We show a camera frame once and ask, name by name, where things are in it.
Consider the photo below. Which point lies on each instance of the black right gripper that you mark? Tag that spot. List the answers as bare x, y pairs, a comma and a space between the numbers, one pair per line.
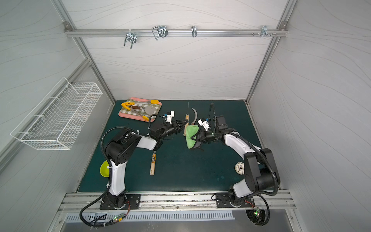
199, 136

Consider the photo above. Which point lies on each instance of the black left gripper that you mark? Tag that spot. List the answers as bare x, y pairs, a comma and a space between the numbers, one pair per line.
176, 126

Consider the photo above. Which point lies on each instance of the green and black rag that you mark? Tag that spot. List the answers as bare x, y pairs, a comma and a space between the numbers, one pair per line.
191, 136

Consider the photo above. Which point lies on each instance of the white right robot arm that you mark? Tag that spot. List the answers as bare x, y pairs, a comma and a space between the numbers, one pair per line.
259, 168

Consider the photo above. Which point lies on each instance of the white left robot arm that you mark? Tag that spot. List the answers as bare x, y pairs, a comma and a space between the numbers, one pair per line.
119, 143

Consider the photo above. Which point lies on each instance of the green checkered cloth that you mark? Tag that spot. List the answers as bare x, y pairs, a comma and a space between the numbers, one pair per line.
142, 109

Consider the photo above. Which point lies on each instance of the pink plastic tray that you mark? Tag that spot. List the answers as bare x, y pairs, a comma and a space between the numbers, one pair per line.
139, 109

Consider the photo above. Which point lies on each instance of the white frosted donut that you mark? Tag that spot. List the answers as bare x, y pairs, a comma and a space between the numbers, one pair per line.
239, 168

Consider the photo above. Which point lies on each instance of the yellow-tipped steel tongs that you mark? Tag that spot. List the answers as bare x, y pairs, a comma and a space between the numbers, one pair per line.
139, 108

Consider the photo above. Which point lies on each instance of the lime green bowl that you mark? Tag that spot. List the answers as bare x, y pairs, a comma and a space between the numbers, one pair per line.
104, 169

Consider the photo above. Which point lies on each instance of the middle metal hook clamp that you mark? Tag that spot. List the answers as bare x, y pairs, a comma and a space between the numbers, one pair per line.
159, 32

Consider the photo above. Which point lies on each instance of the metal hook clamp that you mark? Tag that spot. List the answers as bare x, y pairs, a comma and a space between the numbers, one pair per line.
159, 32
130, 38

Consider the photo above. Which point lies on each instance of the small metal hook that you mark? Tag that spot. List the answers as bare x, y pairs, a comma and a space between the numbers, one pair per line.
194, 31

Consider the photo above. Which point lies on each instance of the left metal hook clamp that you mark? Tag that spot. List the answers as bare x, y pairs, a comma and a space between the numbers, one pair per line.
130, 38

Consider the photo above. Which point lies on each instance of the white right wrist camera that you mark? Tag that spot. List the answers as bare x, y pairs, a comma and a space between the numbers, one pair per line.
204, 123

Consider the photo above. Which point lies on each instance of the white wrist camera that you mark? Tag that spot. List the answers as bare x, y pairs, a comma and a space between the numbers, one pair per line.
168, 117
204, 123

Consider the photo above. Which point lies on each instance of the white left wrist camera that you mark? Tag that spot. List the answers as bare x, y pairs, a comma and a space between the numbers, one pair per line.
168, 117

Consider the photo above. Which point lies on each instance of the wooden-handled steel spatula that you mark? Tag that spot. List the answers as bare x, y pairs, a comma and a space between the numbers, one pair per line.
143, 110

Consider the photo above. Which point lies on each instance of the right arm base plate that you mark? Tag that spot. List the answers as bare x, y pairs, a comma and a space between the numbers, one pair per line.
228, 200

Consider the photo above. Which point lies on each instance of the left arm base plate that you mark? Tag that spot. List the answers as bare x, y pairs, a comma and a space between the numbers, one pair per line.
121, 202

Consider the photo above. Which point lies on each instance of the aluminium top rail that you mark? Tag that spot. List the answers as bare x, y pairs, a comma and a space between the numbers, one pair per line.
173, 33

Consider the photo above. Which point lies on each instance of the right metal hook bracket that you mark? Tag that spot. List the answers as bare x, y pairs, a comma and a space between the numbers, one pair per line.
264, 33

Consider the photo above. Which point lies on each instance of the white wire basket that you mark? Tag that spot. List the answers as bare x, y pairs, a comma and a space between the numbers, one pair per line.
56, 121

